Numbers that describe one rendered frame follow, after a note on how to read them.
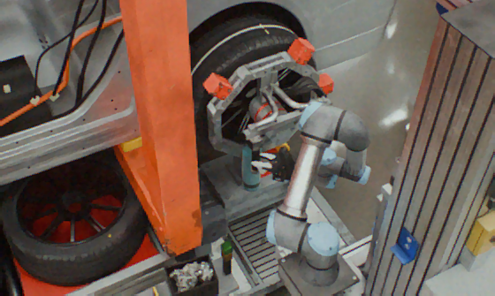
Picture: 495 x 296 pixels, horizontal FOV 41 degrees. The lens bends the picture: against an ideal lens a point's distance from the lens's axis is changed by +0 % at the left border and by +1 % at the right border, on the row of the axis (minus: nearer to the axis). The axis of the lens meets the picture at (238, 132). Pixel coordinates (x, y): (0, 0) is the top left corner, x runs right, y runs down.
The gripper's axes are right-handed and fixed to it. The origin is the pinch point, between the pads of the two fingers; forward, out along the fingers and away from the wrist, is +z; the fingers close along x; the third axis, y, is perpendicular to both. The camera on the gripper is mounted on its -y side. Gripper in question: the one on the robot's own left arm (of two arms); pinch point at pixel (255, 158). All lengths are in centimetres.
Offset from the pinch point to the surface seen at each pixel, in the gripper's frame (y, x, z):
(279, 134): -1.6, 15.1, -6.5
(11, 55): 0, 29, 135
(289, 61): -28.5, 33.3, -4.7
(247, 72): -29.0, 20.4, 10.0
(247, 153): 9.0, 9.3, 6.6
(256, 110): -6.3, 22.3, 6.2
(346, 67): 83, 166, -17
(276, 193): 66, 35, -3
